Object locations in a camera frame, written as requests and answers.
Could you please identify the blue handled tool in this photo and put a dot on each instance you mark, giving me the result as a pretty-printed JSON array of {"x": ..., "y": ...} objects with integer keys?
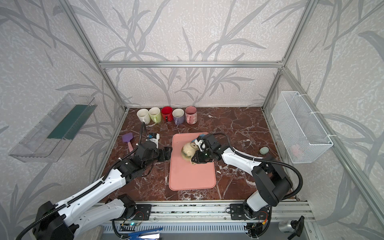
[{"x": 153, "y": 234}]

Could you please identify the lavender mug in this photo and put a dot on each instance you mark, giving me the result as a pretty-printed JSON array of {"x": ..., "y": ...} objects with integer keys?
[{"x": 178, "y": 116}]

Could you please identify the clear plastic wall shelf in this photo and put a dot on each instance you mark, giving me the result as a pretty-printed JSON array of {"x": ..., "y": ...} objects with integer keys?
[{"x": 50, "y": 138}]

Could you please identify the pink plastic tray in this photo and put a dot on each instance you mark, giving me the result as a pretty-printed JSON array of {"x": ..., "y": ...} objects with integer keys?
[{"x": 184, "y": 175}]

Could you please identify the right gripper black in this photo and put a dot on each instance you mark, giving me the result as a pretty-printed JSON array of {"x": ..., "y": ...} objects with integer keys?
[{"x": 201, "y": 153}]

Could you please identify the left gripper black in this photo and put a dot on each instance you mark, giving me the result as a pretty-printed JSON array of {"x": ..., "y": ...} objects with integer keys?
[{"x": 163, "y": 154}]

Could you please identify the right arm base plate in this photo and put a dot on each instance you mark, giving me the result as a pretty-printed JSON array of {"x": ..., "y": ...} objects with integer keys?
[{"x": 238, "y": 212}]

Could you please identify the red mug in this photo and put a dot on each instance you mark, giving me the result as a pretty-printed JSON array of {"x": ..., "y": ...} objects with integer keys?
[{"x": 167, "y": 113}]

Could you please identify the beige teapot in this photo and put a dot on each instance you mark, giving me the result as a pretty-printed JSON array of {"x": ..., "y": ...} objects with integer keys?
[{"x": 188, "y": 151}]

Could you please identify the white mug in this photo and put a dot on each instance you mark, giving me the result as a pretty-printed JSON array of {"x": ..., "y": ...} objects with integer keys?
[{"x": 144, "y": 116}]

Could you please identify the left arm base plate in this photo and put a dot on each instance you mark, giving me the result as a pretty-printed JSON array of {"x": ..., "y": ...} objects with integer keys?
[{"x": 142, "y": 212}]

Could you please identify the pink item in basket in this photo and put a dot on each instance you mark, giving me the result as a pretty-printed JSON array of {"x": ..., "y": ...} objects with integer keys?
[{"x": 297, "y": 151}]

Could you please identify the pale green soap bar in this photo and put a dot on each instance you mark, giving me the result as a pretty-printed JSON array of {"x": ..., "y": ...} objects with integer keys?
[{"x": 264, "y": 150}]

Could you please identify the purple spatula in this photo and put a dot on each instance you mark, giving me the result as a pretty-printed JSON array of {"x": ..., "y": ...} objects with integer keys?
[{"x": 127, "y": 139}]

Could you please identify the white wire basket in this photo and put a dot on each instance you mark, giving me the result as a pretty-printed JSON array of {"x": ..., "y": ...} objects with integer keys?
[{"x": 298, "y": 124}]

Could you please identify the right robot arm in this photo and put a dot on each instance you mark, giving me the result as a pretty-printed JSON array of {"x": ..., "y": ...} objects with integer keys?
[{"x": 275, "y": 181}]

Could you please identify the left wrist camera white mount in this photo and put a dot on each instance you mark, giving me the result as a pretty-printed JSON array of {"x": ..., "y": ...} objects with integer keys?
[{"x": 154, "y": 137}]

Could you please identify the pink mug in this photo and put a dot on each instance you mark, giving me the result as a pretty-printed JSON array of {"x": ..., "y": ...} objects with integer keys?
[{"x": 191, "y": 115}]

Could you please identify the light green mug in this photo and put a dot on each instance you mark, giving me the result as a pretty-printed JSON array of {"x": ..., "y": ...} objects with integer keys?
[{"x": 155, "y": 115}]

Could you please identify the silver black clamp device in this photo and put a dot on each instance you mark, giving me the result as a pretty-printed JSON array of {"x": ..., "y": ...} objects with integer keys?
[{"x": 292, "y": 227}]

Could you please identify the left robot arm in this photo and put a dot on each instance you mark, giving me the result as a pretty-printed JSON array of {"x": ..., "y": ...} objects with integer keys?
[{"x": 76, "y": 214}]

